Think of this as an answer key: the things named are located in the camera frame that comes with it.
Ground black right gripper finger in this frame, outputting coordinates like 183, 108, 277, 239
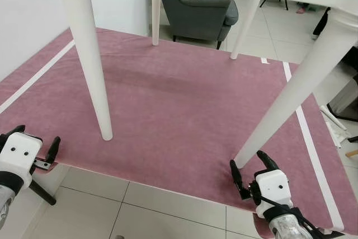
229, 159, 247, 199
256, 150, 280, 174

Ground white plastic table leg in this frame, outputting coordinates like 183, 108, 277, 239
230, 0, 263, 61
233, 7, 358, 170
48, 0, 114, 142
150, 0, 162, 47

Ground steel pedal bin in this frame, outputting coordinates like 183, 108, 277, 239
327, 78, 358, 123

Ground white tape strip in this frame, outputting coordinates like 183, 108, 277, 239
0, 40, 76, 115
282, 61, 345, 232

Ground grey hanging clothes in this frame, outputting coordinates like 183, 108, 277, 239
339, 45, 358, 75

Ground pink table cloth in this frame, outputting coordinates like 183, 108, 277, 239
0, 27, 358, 236

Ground person in black trousers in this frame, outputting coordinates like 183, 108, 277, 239
295, 3, 332, 41

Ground grey armchair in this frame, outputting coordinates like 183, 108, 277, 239
161, 0, 240, 50

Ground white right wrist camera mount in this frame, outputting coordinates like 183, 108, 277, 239
254, 168, 293, 218

